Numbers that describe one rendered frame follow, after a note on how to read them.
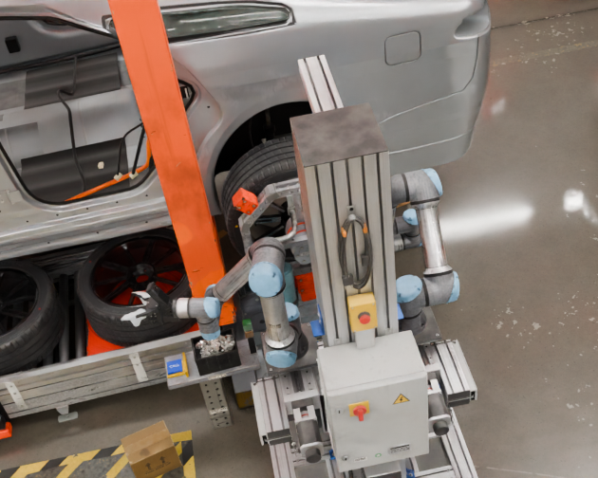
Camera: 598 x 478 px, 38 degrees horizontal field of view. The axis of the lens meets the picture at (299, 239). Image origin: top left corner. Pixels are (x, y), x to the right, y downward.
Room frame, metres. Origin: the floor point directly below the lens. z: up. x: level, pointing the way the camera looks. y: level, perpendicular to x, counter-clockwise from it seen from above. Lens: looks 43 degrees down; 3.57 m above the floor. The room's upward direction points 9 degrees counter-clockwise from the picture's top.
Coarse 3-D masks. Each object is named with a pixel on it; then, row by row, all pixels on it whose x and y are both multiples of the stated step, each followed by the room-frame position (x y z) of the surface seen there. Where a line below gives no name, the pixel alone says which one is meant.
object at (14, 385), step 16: (176, 336) 2.84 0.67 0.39; (192, 336) 2.82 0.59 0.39; (112, 352) 2.80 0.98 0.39; (128, 352) 2.78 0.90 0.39; (144, 352) 2.79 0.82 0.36; (160, 352) 2.79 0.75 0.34; (176, 352) 2.79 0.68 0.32; (48, 368) 2.76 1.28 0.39; (64, 368) 2.74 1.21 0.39; (80, 368) 2.75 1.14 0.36; (96, 368) 2.76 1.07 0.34; (112, 368) 2.76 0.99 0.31; (128, 368) 2.77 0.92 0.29; (0, 384) 2.71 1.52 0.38; (16, 384) 2.72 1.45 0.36; (32, 384) 2.72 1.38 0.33; (48, 384) 2.73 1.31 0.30; (64, 384) 2.74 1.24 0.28; (16, 400) 2.71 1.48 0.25
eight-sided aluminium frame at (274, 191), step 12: (288, 180) 2.99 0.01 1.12; (264, 192) 2.96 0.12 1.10; (276, 192) 2.93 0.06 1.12; (288, 192) 2.93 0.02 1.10; (300, 192) 2.94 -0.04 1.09; (264, 204) 2.92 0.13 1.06; (240, 216) 2.97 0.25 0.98; (252, 216) 2.91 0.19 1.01; (240, 228) 2.91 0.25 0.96; (300, 264) 2.97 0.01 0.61
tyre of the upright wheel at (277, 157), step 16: (272, 144) 3.20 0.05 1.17; (288, 144) 3.17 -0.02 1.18; (240, 160) 3.19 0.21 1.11; (256, 160) 3.12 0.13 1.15; (272, 160) 3.08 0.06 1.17; (288, 160) 3.05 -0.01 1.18; (240, 176) 3.10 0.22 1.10; (256, 176) 3.02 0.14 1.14; (272, 176) 3.01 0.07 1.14; (288, 176) 3.02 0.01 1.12; (224, 192) 3.15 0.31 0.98; (256, 192) 3.00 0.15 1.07; (224, 208) 3.10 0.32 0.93; (240, 240) 2.99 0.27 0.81
